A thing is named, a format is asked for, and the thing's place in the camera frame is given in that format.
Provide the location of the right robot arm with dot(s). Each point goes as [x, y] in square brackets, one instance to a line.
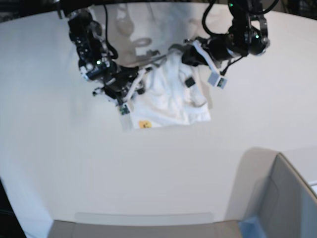
[97, 57]

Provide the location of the grey cardboard box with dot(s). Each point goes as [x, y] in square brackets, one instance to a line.
[271, 199]

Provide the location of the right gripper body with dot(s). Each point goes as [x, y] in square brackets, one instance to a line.
[117, 84]

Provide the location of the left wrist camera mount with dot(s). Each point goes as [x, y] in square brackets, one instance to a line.
[216, 79]

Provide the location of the white t-shirt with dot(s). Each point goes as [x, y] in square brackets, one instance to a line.
[172, 96]

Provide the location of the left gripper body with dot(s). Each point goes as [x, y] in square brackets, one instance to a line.
[222, 47]

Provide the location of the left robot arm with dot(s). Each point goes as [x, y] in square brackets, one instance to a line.
[248, 33]

